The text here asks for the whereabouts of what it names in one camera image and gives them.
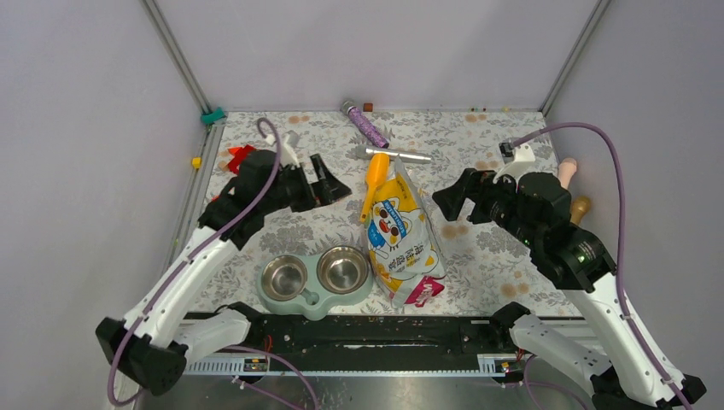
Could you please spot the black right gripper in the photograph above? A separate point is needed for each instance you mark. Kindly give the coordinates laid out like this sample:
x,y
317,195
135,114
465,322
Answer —
x,y
475,184

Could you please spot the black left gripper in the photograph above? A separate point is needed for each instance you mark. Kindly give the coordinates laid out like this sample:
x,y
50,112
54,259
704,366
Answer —
x,y
327,190

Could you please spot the yellow plastic scoop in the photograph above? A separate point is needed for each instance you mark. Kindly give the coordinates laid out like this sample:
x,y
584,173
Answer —
x,y
376,175

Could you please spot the pet food bag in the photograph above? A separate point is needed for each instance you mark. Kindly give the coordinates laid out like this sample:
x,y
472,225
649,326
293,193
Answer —
x,y
402,246

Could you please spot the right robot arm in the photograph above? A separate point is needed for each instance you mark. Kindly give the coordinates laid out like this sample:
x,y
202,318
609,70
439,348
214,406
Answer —
x,y
629,370

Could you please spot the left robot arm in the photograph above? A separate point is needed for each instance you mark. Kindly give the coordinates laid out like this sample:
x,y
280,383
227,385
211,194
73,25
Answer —
x,y
147,345

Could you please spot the green double pet bowl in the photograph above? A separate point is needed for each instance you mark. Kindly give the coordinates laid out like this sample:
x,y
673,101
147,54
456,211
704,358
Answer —
x,y
311,285

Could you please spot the silver metal microphone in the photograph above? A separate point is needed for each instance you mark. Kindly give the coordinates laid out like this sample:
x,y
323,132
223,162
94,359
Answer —
x,y
368,151

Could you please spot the purple glitter microphone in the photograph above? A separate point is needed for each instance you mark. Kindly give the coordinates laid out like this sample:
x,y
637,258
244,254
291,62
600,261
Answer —
x,y
364,125

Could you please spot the floral table mat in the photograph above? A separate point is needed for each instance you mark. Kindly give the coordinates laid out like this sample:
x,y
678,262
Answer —
x,y
486,267

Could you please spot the red plastic block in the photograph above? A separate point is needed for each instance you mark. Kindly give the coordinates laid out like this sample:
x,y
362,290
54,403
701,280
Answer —
x,y
238,155

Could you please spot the pink microphone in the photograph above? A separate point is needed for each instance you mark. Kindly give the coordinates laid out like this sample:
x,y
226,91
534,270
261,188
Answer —
x,y
567,168

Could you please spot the gold microphone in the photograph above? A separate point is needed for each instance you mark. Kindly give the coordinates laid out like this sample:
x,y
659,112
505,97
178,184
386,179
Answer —
x,y
580,206

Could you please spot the teal corner clip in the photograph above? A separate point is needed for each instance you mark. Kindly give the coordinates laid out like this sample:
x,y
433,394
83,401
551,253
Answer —
x,y
210,118

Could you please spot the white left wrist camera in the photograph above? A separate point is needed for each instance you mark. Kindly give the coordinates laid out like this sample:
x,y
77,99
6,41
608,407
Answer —
x,y
286,153

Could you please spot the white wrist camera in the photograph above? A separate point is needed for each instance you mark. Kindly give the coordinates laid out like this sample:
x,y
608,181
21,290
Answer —
x,y
517,160
286,153

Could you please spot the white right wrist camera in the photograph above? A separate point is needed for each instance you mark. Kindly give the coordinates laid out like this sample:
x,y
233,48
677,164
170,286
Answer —
x,y
517,160

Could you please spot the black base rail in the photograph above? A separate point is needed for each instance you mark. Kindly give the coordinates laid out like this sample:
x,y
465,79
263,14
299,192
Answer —
x,y
363,343

